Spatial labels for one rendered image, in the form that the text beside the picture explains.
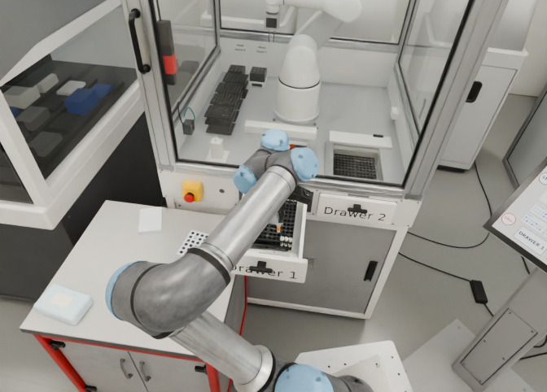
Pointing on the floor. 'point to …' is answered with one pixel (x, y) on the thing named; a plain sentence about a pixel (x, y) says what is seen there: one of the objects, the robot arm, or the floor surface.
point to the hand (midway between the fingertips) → (280, 222)
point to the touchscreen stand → (483, 346)
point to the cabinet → (327, 264)
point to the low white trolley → (117, 216)
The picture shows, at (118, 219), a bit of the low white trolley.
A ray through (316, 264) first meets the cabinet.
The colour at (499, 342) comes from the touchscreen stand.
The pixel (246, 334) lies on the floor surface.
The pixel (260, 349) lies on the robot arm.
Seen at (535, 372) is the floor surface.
